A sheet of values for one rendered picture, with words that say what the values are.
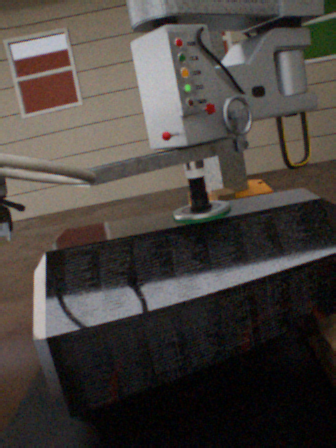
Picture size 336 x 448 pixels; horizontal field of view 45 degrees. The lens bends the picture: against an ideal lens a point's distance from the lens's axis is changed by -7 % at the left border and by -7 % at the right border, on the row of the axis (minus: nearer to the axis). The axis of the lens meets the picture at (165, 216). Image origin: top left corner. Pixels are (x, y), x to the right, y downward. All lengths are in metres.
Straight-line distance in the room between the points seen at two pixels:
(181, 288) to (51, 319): 0.49
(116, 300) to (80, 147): 6.55
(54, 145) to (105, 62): 1.81
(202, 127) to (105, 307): 0.72
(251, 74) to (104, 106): 6.30
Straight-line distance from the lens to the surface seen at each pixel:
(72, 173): 1.05
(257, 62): 1.75
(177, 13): 1.50
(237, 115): 1.51
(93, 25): 8.10
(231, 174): 2.49
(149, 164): 1.37
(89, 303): 1.55
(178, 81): 1.40
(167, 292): 1.51
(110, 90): 7.88
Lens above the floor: 1.27
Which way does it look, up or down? 13 degrees down
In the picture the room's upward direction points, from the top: 11 degrees counter-clockwise
